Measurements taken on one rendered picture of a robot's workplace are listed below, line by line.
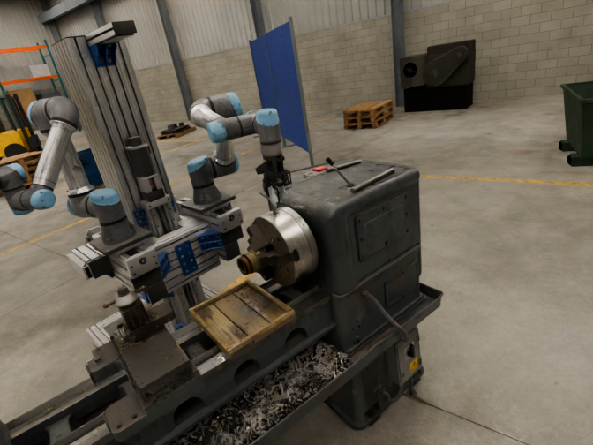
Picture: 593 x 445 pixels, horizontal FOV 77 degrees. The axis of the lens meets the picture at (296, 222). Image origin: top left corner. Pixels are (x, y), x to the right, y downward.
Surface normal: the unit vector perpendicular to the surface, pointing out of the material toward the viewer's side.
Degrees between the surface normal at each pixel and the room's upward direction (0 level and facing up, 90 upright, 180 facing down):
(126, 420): 0
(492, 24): 90
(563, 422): 0
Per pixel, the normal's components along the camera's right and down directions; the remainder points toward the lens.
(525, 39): -0.58, 0.41
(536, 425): -0.16, -0.90
